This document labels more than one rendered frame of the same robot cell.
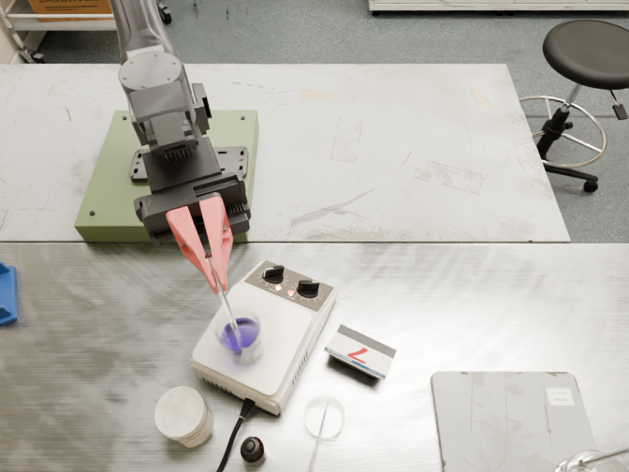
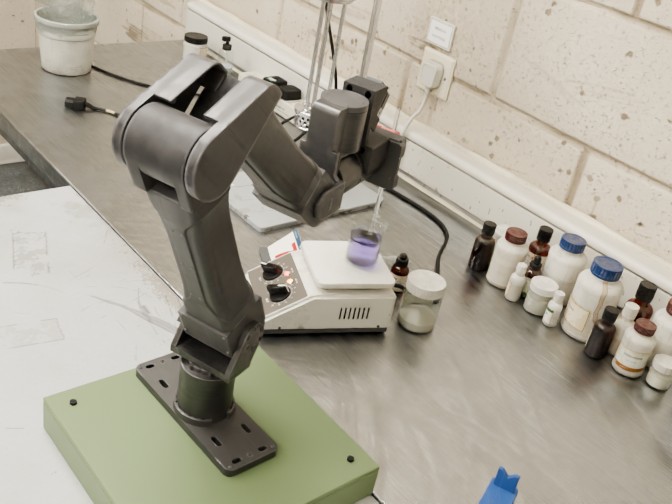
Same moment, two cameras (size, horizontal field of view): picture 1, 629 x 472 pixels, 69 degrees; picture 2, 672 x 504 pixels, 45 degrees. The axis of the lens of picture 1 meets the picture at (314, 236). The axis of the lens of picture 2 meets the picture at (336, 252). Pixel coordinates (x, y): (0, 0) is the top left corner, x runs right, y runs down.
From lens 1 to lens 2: 1.27 m
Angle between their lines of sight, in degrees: 86
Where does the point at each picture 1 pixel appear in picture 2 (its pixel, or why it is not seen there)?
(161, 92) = (360, 83)
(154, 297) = (362, 395)
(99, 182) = (306, 486)
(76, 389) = (475, 398)
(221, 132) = (119, 412)
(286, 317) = (317, 251)
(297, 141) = (50, 377)
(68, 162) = not seen: outside the picture
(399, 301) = not seen: hidden behind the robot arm
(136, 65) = (347, 103)
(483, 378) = (243, 208)
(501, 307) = not seen: hidden behind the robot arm
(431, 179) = (44, 261)
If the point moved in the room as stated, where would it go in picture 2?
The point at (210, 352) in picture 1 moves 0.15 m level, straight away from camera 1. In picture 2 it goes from (382, 275) to (354, 329)
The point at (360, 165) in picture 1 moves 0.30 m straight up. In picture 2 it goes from (57, 313) to (58, 110)
